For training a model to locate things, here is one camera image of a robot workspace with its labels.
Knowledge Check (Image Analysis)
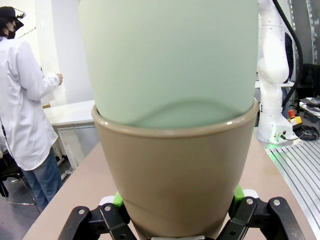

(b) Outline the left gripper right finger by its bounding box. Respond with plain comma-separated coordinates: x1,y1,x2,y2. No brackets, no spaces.
219,184,307,240

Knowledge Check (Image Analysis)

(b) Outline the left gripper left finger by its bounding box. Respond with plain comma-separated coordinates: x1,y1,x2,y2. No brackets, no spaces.
57,191,137,240

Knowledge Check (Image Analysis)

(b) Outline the brown cup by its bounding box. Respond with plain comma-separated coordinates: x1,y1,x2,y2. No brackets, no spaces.
91,98,260,238

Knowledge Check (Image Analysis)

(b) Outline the green cup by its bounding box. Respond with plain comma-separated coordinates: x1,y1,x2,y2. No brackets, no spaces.
77,0,260,130

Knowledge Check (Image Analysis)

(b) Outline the person's right forearm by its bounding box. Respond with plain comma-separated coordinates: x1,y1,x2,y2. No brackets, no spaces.
32,72,61,101

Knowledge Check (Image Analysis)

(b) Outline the yellow emergency stop button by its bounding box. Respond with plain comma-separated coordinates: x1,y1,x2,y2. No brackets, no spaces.
287,109,302,126

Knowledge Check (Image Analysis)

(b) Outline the white side table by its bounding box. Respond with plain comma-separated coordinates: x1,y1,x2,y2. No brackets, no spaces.
43,99,101,173

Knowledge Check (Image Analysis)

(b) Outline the black chair with metal legs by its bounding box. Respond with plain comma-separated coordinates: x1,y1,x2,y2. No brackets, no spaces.
0,149,36,206

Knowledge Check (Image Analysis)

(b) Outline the black flat device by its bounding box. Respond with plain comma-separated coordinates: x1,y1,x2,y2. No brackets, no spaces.
300,97,320,109

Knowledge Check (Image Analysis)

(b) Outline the person in white shirt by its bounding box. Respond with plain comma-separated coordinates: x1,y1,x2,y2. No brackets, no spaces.
0,6,63,213

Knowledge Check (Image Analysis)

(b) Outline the slotted aluminium base plate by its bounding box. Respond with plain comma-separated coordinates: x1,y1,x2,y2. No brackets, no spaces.
264,138,320,238

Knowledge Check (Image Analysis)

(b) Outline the black cable bundle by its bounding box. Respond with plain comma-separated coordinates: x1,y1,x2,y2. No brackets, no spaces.
292,123,320,141

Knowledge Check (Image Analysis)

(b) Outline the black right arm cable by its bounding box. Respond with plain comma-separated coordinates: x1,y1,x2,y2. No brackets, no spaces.
272,0,305,111

